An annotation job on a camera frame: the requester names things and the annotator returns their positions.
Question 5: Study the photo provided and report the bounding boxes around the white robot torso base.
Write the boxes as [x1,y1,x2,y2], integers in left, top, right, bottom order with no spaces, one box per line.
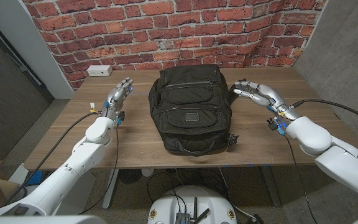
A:
[147,185,238,224]

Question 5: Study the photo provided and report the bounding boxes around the red brick print backdrop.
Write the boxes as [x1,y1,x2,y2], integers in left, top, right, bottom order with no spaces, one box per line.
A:
[23,0,328,91]

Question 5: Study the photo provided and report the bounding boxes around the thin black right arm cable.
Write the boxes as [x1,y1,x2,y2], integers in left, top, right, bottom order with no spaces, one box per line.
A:
[283,135,319,224]

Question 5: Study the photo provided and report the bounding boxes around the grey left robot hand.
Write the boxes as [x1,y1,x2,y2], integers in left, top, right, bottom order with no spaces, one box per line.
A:
[103,77,134,121]

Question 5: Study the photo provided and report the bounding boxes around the grey table leg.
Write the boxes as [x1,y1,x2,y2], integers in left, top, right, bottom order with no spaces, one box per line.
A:
[261,166,282,207]

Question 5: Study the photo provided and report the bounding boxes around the white floor cable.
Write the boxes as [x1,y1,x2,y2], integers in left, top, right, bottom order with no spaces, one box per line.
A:
[218,167,257,221]

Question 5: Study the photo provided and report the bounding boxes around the black round floor object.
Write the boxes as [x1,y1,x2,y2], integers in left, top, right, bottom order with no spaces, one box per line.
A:
[118,169,142,184]

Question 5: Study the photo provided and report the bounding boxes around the black backpack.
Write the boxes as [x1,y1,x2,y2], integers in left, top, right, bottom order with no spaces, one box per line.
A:
[148,64,248,157]

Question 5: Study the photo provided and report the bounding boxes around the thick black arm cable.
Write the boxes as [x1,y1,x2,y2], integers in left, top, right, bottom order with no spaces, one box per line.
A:
[3,111,101,206]
[290,98,358,128]

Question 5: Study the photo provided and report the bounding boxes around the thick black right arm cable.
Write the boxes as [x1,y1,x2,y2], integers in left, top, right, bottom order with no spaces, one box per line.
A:
[290,98,358,128]

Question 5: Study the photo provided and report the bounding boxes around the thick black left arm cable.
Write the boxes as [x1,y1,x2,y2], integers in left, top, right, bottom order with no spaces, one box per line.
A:
[3,111,101,206]

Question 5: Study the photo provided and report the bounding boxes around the white robot chest edge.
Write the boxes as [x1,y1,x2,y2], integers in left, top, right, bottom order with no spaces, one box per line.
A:
[0,214,107,224]

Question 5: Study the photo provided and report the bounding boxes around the white table leg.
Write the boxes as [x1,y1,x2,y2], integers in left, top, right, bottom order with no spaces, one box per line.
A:
[102,169,120,210]

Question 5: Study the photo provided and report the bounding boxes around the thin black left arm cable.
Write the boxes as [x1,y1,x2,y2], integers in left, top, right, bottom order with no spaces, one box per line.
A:
[78,124,120,215]

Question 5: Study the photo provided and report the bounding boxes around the tan cardboard piece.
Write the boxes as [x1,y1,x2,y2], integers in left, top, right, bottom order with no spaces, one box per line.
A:
[0,159,21,195]

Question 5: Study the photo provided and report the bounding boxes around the small grey computer box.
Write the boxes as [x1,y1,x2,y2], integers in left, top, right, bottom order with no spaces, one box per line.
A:
[175,212,191,224]

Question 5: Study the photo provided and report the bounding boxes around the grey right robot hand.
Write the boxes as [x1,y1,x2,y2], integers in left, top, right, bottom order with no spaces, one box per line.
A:
[232,80,288,111]

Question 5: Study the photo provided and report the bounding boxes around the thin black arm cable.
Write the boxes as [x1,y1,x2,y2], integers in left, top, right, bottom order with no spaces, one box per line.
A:
[78,124,120,215]
[283,135,319,224]

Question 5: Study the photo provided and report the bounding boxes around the white power strip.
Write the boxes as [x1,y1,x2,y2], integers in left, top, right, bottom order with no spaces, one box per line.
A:
[86,65,113,77]

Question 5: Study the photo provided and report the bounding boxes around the black floor cable loop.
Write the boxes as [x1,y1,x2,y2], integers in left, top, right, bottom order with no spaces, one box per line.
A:
[147,172,188,214]

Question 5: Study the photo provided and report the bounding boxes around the slanted black antenna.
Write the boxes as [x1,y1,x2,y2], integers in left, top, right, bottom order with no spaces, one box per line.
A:
[196,208,211,224]

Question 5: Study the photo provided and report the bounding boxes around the blue black floor pad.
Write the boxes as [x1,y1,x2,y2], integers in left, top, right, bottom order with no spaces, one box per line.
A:
[23,170,45,187]

